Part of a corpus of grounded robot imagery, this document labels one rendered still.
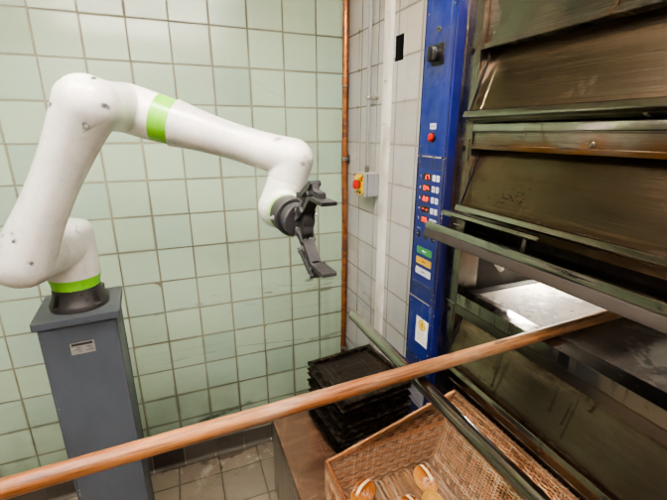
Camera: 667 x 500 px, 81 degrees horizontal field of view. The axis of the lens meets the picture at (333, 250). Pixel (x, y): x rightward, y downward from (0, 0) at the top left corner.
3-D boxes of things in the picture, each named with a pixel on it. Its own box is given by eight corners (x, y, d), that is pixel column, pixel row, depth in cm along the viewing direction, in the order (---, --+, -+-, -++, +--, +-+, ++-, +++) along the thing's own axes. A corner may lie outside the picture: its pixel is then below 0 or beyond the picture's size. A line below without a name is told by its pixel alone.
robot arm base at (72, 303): (61, 286, 126) (57, 268, 124) (113, 278, 132) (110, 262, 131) (44, 318, 104) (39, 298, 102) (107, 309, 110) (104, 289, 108)
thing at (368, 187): (368, 192, 177) (368, 171, 174) (378, 196, 168) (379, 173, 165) (353, 193, 174) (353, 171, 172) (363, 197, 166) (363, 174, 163)
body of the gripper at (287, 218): (310, 198, 91) (325, 205, 83) (311, 234, 94) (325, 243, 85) (278, 200, 88) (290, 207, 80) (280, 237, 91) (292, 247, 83)
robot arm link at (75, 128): (-39, 279, 86) (45, 54, 73) (18, 256, 102) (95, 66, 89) (19, 308, 88) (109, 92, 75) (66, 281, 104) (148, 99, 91)
